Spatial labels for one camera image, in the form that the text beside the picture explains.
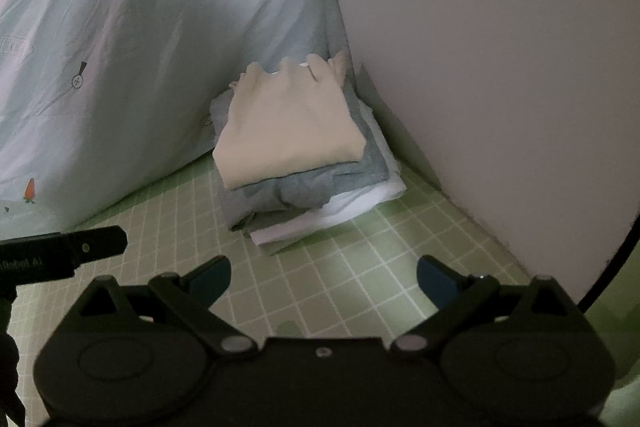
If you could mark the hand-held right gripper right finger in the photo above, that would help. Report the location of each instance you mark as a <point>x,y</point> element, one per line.
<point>437,282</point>

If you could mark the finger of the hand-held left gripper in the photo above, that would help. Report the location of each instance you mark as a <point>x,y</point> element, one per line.
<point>100,243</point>

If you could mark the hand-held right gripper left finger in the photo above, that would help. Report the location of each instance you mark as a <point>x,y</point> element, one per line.
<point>210,282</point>

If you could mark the beige pants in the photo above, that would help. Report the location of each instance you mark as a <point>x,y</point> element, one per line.
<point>290,132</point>

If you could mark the green grid bed sheet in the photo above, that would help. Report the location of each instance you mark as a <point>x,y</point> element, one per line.
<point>350,277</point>

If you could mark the folded white garment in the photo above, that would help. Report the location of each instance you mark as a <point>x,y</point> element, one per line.
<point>320,227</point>

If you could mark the folded grey garment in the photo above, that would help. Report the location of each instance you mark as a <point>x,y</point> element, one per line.
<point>310,194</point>

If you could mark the carrot print quilt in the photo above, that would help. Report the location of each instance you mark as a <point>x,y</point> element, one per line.
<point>175,32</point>

